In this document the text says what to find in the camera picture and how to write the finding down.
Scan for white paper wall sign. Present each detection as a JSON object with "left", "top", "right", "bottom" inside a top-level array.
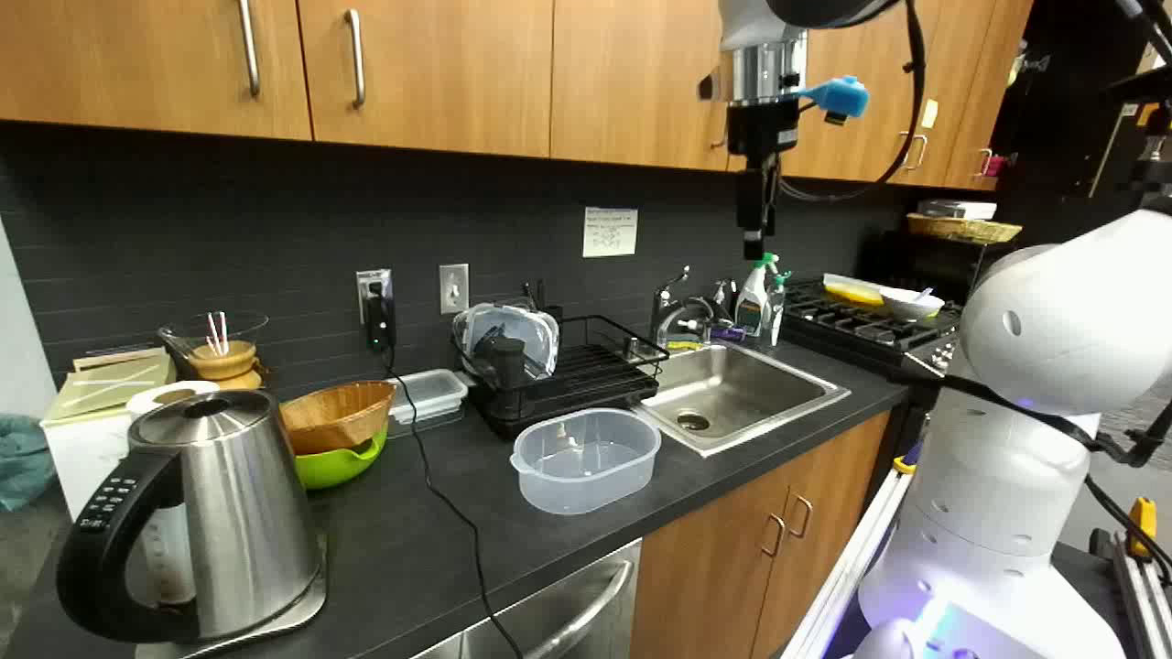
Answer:
[{"left": 580, "top": 206, "right": 640, "bottom": 261}]

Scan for beige paper folder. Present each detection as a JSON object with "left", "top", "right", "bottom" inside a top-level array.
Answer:
[{"left": 46, "top": 343, "right": 179, "bottom": 430}]

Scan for wall power outlet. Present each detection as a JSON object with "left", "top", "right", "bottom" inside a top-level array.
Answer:
[{"left": 350, "top": 269, "right": 397, "bottom": 328}]

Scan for wooden upper cabinet door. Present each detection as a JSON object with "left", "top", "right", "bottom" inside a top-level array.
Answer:
[
  {"left": 548, "top": 0, "right": 738, "bottom": 175},
  {"left": 779, "top": 0, "right": 1035, "bottom": 193},
  {"left": 295, "top": 0, "right": 561, "bottom": 160},
  {"left": 0, "top": 0, "right": 316, "bottom": 144}
]

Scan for stainless steel electric kettle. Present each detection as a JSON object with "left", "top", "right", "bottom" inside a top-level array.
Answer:
[{"left": 51, "top": 387, "right": 329, "bottom": 653}]

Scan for clear plastic oval bowl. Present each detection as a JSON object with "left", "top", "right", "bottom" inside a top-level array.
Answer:
[{"left": 506, "top": 404, "right": 668, "bottom": 519}]

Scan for thin black power cable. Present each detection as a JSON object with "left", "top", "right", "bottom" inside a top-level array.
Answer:
[{"left": 377, "top": 343, "right": 494, "bottom": 659}]

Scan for black equipment stand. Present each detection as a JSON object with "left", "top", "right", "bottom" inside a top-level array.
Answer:
[{"left": 986, "top": 0, "right": 1172, "bottom": 249}]

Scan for woven wicker basket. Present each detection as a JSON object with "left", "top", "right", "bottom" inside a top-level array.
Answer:
[{"left": 276, "top": 376, "right": 397, "bottom": 457}]

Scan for white cardboard box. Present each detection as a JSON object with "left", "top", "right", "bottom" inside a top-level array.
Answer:
[{"left": 36, "top": 385, "right": 149, "bottom": 525}]

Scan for stainless steel dishwasher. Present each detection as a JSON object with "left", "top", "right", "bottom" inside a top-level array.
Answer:
[{"left": 409, "top": 537, "right": 644, "bottom": 659}]

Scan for black mug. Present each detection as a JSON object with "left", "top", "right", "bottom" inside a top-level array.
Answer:
[{"left": 474, "top": 333, "right": 530, "bottom": 394}]

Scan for metal cabinet handle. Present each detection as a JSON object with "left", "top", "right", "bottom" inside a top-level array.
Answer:
[
  {"left": 340, "top": 3, "right": 371, "bottom": 109},
  {"left": 235, "top": 0, "right": 268, "bottom": 104}
]

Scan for black wire dish rack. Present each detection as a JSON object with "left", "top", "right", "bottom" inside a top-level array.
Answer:
[{"left": 455, "top": 309, "right": 673, "bottom": 441}]

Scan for stainless steel sink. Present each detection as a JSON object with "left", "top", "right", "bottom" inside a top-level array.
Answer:
[{"left": 633, "top": 342, "right": 852, "bottom": 460}]

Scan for wooden cabinet door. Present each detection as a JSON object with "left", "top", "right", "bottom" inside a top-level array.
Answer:
[
  {"left": 625, "top": 469, "right": 792, "bottom": 659},
  {"left": 779, "top": 0, "right": 1035, "bottom": 193},
  {"left": 0, "top": 0, "right": 316, "bottom": 144},
  {"left": 295, "top": 0, "right": 561, "bottom": 160},
  {"left": 548, "top": 0, "right": 738, "bottom": 175},
  {"left": 743, "top": 409, "right": 897, "bottom": 659}
]

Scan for bluish clear container lids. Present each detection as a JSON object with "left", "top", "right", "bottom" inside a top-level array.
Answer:
[{"left": 452, "top": 302, "right": 565, "bottom": 376}]

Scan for black stove top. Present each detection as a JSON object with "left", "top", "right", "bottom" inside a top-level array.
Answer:
[{"left": 779, "top": 283, "right": 969, "bottom": 385}]

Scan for round wooden piece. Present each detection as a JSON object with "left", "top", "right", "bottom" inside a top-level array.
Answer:
[{"left": 179, "top": 342, "right": 268, "bottom": 394}]

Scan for green plastic bowl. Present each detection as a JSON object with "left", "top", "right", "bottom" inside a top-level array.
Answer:
[{"left": 288, "top": 426, "right": 397, "bottom": 496}]

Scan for shallow woven tray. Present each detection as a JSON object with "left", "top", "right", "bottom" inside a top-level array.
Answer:
[{"left": 903, "top": 198, "right": 1027, "bottom": 249}]

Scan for wooden lower cabinet door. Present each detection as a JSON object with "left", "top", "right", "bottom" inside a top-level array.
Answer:
[
  {"left": 625, "top": 469, "right": 792, "bottom": 659},
  {"left": 743, "top": 409, "right": 897, "bottom": 659}
]

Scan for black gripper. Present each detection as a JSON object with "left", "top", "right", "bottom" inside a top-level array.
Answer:
[{"left": 726, "top": 95, "right": 804, "bottom": 265}]

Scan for blue plastic wrist attachment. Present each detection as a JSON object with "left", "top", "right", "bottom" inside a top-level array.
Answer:
[{"left": 799, "top": 72, "right": 875, "bottom": 128}]

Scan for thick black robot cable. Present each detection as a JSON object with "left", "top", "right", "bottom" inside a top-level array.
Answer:
[{"left": 778, "top": 0, "right": 930, "bottom": 206}]

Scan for wall light switch plate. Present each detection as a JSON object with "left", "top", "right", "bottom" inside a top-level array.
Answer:
[{"left": 434, "top": 261, "right": 474, "bottom": 317}]

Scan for translucent spray bottle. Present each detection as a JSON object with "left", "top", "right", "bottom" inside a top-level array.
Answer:
[{"left": 734, "top": 249, "right": 792, "bottom": 348}]

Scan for glass jar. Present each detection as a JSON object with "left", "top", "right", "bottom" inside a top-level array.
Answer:
[{"left": 156, "top": 309, "right": 270, "bottom": 394}]

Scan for black power plug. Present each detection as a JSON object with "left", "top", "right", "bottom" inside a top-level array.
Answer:
[{"left": 362, "top": 291, "right": 400, "bottom": 354}]

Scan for chrome sink faucet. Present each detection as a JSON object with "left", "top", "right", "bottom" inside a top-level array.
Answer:
[{"left": 651, "top": 280, "right": 726, "bottom": 348}]

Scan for small metal door handle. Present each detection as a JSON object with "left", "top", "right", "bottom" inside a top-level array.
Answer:
[
  {"left": 758, "top": 510, "right": 792, "bottom": 562},
  {"left": 782, "top": 491, "right": 819, "bottom": 541}
]

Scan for small clear lidded container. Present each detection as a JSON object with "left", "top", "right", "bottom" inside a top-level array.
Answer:
[{"left": 384, "top": 368, "right": 474, "bottom": 432}]

